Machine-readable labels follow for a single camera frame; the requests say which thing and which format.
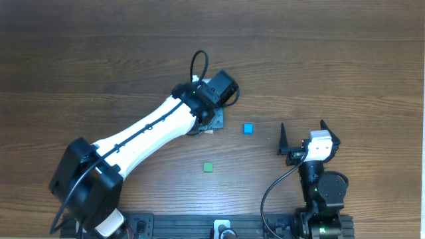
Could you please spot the mounting rail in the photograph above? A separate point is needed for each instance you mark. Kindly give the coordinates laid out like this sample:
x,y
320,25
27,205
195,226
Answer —
x,y
189,227

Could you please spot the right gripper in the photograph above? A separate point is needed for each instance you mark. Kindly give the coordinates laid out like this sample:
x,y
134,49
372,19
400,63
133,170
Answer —
x,y
293,156

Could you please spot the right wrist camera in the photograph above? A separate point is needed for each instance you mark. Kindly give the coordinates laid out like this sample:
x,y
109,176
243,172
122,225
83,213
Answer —
x,y
319,144

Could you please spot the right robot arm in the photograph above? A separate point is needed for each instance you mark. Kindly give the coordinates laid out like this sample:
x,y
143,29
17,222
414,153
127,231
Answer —
x,y
327,191

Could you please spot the green cube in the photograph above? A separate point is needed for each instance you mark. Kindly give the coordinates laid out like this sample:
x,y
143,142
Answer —
x,y
208,167

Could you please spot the white cube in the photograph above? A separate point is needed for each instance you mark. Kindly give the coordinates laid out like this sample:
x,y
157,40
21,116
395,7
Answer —
x,y
209,132

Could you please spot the blue cube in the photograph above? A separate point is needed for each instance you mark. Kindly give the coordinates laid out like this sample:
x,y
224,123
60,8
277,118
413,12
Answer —
x,y
248,128

